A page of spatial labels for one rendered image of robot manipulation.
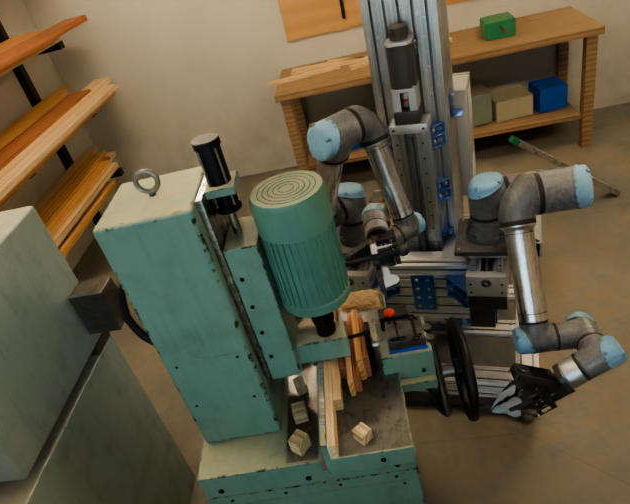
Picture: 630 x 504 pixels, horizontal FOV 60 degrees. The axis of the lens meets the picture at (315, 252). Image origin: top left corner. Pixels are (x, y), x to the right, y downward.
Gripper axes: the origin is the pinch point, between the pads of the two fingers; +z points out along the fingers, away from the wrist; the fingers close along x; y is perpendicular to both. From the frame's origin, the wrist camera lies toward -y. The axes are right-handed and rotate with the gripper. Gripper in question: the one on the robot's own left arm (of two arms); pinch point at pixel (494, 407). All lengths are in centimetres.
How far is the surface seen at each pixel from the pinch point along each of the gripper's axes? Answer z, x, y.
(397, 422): 14.6, -12.4, -27.2
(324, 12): 1, 339, -52
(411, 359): 6.9, 3.2, -27.4
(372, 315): 16.2, 27.4, -28.1
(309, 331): 24, 10, -48
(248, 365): 35, -2, -59
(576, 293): -26, 118, 101
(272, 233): 5, 2, -80
